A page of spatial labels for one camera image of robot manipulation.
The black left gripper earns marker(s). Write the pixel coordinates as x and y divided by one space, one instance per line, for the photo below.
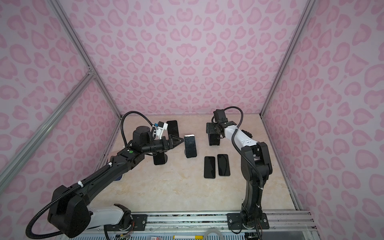
171 145

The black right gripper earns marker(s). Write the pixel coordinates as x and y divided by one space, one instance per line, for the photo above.
212 130

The left corner aluminium profile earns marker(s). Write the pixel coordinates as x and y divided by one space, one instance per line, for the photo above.
64 20

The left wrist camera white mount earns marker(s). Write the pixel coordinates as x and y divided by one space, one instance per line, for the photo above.
159 129

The left diagonal aluminium strut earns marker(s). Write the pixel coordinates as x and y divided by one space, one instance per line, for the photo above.
24 154

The silver-edged black phone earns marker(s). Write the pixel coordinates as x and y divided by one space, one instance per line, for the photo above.
190 146

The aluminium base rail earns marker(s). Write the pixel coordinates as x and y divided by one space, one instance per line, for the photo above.
276 225

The right corner aluminium profile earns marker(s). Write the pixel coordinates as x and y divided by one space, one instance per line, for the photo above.
294 41

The corner aluminium profile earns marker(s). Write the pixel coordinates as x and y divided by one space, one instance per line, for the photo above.
64 20
294 41

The yellow white marker pen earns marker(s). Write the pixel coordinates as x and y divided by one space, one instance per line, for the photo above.
187 237

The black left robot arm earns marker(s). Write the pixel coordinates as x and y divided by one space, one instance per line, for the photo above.
71 214

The clear plastic tube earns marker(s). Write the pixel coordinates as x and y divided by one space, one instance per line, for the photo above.
214 231

